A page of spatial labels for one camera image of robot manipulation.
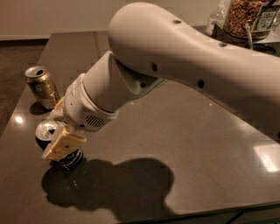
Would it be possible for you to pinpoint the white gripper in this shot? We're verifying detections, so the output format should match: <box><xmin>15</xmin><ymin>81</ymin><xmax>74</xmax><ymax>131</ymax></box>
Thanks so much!
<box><xmin>42</xmin><ymin>73</ymin><xmax>118</xmax><ymax>161</ymax></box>

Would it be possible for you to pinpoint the blue pepsi can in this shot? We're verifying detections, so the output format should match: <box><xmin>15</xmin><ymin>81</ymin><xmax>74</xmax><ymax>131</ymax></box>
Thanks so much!
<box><xmin>35</xmin><ymin>119</ymin><xmax>83</xmax><ymax>171</ymax></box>

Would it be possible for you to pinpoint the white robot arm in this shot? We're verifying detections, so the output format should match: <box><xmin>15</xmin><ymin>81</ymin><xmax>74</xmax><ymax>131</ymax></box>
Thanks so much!
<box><xmin>42</xmin><ymin>3</ymin><xmax>280</xmax><ymax>161</ymax></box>

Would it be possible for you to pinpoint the orange gold can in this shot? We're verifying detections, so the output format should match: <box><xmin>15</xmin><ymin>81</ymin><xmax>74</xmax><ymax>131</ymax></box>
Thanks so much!
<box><xmin>24</xmin><ymin>66</ymin><xmax>60</xmax><ymax>110</ymax></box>

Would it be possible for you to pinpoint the clear bottle in background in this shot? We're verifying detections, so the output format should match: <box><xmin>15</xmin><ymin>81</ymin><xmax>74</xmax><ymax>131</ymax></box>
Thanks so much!
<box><xmin>205</xmin><ymin>0</ymin><xmax>229</xmax><ymax>36</ymax></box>

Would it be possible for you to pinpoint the glass jar of nuts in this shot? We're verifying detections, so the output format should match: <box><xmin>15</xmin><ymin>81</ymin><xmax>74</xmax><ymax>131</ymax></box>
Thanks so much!
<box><xmin>223</xmin><ymin>0</ymin><xmax>280</xmax><ymax>40</ymax></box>

